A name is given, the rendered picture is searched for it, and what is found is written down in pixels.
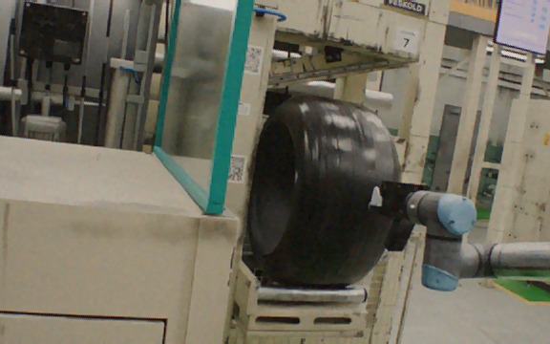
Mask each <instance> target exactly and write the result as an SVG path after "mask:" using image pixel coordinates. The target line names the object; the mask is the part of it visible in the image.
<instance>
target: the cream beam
mask: <svg viewBox="0 0 550 344"><path fill-rule="evenodd" d="M278 11H279V12H280V13H283V14H284V15H285V16H286V18H287V20H286V21H285V22H282V23H277V25H276V31H275V37H274V40H279V41H284V42H288V43H293V44H298V45H304V46H307V47H309V48H313V49H318V50H323V51H324V50H325V46H331V47H335V48H340V49H344V51H345V52H351V53H356V54H364V55H368V56H373V57H378V58H383V60H389V61H393V62H397V63H399V62H408V61H419V59H420V49H421V43H422V39H423V33H424V29H425V23H426V21H425V20H421V19H416V18H412V17H409V16H405V15H404V14H401V13H396V12H392V11H385V10H381V9H377V8H373V7H369V6H365V5H361V4H356V3H352V2H349V1H345V0H280V7H279V9H278ZM397 26H401V27H405V28H410V29H414V30H417V31H418V32H419V35H418V39H417V45H416V54H414V53H409V52H405V51H400V50H396V49H395V48H394V45H395V41H394V39H395V34H396V29H397Z"/></svg>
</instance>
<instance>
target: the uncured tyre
mask: <svg viewBox="0 0 550 344"><path fill-rule="evenodd" d="M382 181H390V182H399V183H401V172H400V164H399V158H398V154H397V150H396V147H395V144H394V141H393V139H392V137H391V134H390V132H389V131H388V129H387V127H386V124H385V123H384V121H383V120H382V119H381V118H380V116H379V115H378V114H377V113H375V112H374V111H373V110H372V109H369V108H367V107H365V106H363V105H361V104H358V103H353V102H347V101H342V99H336V98H330V97H318V96H313V95H299V96H293V97H290V98H288V99H287V100H286V101H284V102H283V103H282V104H280V105H279V106H278V107H276V108H275V109H274V110H273V112H272V113H271V115H270V116H269V117H268V119H267V121H266V123H265V124H264V126H263V128H262V130H261V133H260V135H259V139H258V148H257V155H256V160H255V168H254V175H253V181H252V186H251V190H250V201H249V208H248V213H247V223H248V234H249V240H250V245H251V248H252V253H253V256H254V258H255V260H256V262H257V264H258V266H259V267H260V268H261V269H262V270H264V272H265V273H266V274H267V275H268V276H269V277H270V278H271V279H272V280H273V281H275V282H277V283H280V284H283V285H303V286H325V287H347V286H351V285H354V284H357V283H359V282H360V281H362V280H363V279H364V278H365V276H366V275H368V273H369V272H370V271H371V270H372V269H373V268H374V266H375V265H376V263H377V261H378V259H379V257H380V256H381V254H383V252H384V250H385V249H386V247H385V245H384V243H385V241H386V239H387V236H388V233H389V231H390V228H391V225H392V223H393V220H394V218H395V217H388V216H383V215H381V213H376V212H371V211H370V209H369V204H370V203H371V199H372V194H373V190H374V188H375V187H376V186H377V187H378V188H379V194H380V193H381V186H382Z"/></svg>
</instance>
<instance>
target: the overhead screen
mask: <svg viewBox="0 0 550 344"><path fill-rule="evenodd" d="M497 4H498V8H497V17H496V21H495V30H494V35H493V40H492V44H497V45H500V46H505V47H509V48H513V49H518V50H522V51H526V52H527V53H530V54H538V55H546V54H545V53H546V49H547V45H548V40H549V32H550V0H498V3H497Z"/></svg>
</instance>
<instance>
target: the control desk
mask: <svg viewBox="0 0 550 344"><path fill-rule="evenodd" d="M239 226H240V220H239V218H237V217H236V216H235V215H234V214H233V213H232V212H231V211H230V210H229V209H228V208H227V207H224V209H223V214H215V213H207V212H205V211H204V210H203V209H202V208H201V206H200V205H199V204H198V203H197V202H196V201H195V200H194V199H193V197H192V196H191V195H190V193H189V192H188V191H187V190H186V188H185V187H184V186H183V185H182V184H181V183H180V181H179V180H178V179H177V178H176V177H175V176H174V175H173V173H172V172H171V171H170V170H169V169H168V168H167V167H166V165H165V164H164V162H163V161H162V160H161V159H160V158H159V156H158V155H157V154H156V153H155V152H153V153H152V154H151V155H148V154H146V153H145V152H138V151H130V150H121V149H114V148H105V147H97V146H89V145H83V146H82V145H73V144H66V143H58V142H50V141H43V140H28V139H20V138H13V137H6V136H0V344H222V337H223V331H224V324H225V318H226V312H227V305H228V298H229V292H230V286H231V279H232V272H233V267H234V260H235V253H236V245H237V240H238V233H239Z"/></svg>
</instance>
